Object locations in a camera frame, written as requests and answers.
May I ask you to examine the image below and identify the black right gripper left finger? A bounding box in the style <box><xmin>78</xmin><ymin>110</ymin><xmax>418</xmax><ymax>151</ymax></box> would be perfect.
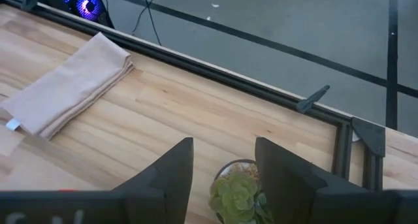
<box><xmin>112</xmin><ymin>137</ymin><xmax>195</xmax><ymax>224</ymax></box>

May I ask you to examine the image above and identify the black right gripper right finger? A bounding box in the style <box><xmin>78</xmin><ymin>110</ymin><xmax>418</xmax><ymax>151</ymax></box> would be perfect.
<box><xmin>255</xmin><ymin>137</ymin><xmax>398</xmax><ymax>224</ymax></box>

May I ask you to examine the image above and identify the green succulent in pot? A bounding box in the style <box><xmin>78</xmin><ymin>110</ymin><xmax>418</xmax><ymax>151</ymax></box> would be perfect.
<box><xmin>208</xmin><ymin>158</ymin><xmax>274</xmax><ymax>224</ymax></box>

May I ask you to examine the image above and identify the folded beige cloth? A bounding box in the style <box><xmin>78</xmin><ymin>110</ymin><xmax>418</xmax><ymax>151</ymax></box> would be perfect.
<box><xmin>0</xmin><ymin>31</ymin><xmax>135</xmax><ymax>141</ymax></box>

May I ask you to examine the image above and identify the black computer tower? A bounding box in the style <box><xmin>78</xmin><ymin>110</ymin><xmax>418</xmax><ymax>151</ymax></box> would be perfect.
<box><xmin>44</xmin><ymin>0</ymin><xmax>116</xmax><ymax>29</ymax></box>

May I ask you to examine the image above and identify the black corner bracket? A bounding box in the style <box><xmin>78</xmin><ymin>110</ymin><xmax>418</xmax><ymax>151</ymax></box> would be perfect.
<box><xmin>351</xmin><ymin>116</ymin><xmax>387</xmax><ymax>158</ymax></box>

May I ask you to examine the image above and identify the long black floor cable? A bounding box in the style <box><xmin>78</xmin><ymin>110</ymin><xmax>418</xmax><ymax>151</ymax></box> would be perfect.
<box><xmin>142</xmin><ymin>0</ymin><xmax>163</xmax><ymax>47</ymax></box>

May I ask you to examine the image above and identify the thin black floor cable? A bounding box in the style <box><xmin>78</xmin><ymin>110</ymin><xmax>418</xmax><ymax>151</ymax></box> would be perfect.
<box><xmin>131</xmin><ymin>0</ymin><xmax>161</xmax><ymax>35</ymax></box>

